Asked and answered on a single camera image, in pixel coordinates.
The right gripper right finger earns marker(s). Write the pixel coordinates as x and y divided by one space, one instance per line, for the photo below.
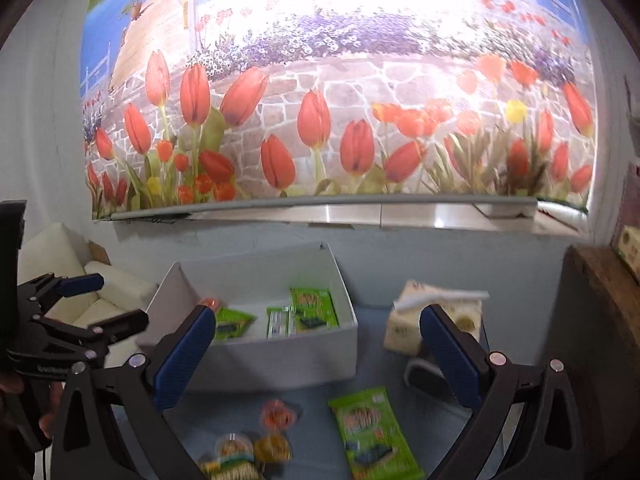
547 442

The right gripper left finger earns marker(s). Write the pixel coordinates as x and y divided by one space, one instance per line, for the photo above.
87 442

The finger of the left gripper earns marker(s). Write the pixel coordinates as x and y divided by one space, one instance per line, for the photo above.
40 295
97 336

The clear jelly cup cartoon lid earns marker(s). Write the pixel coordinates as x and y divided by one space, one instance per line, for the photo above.
230 447

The green pea snack bag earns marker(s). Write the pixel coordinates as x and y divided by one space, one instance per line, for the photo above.
236 469

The yellow jelly cup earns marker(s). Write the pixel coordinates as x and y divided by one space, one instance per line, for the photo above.
272 449

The red jelly cup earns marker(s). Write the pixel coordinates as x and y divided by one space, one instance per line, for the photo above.
276 415

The green seaweed snack pack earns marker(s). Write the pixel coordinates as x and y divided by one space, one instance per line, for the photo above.
374 445

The seaweed pack white back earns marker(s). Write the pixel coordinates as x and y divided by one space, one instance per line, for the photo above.
280 322

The cream leather sofa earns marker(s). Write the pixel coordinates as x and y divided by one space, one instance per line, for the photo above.
100 291

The blue grey tablecloth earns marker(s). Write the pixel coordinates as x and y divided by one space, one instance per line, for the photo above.
429 425

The seaweed pack in box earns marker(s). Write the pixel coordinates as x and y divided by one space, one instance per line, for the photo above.
231 324
313 310

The white rimmed small bin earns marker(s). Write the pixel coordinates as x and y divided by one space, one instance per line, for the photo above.
426 377

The white storage box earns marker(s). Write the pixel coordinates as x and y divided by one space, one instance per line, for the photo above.
253 283

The cream tissue box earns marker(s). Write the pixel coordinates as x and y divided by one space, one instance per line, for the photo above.
464 307

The tulip flower wall poster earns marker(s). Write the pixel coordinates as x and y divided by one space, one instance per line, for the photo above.
190 102

